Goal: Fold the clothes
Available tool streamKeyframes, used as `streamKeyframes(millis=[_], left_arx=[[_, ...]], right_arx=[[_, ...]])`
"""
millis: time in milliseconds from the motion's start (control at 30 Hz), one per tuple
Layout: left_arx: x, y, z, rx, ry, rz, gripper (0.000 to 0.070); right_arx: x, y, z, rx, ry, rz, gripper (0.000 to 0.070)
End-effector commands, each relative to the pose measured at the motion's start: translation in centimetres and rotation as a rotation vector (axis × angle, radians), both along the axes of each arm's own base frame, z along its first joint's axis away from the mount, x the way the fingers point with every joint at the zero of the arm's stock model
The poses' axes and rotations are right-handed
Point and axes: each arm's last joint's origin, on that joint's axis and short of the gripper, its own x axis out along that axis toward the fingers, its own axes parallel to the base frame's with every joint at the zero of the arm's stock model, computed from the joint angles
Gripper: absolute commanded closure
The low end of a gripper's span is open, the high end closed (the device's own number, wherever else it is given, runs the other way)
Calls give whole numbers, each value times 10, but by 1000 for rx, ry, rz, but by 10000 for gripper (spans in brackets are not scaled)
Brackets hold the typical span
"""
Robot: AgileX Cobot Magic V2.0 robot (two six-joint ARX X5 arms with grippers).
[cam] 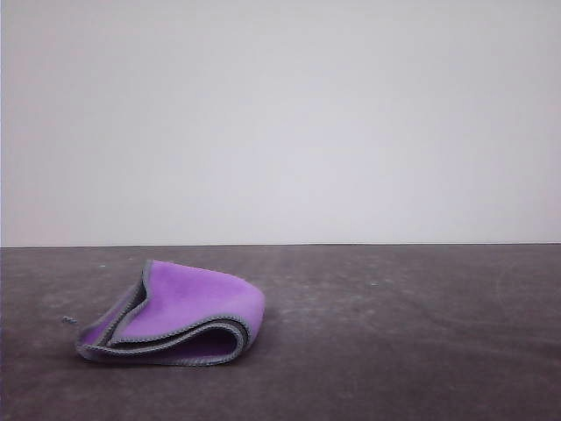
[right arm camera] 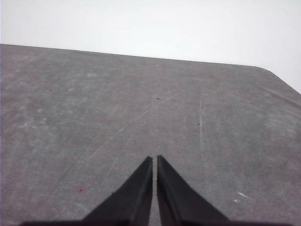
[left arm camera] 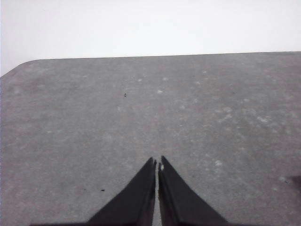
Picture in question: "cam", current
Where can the purple towel with grey hem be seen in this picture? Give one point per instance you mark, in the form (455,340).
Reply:
(197,298)

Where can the grey table cloth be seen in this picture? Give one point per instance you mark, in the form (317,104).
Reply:
(416,351)

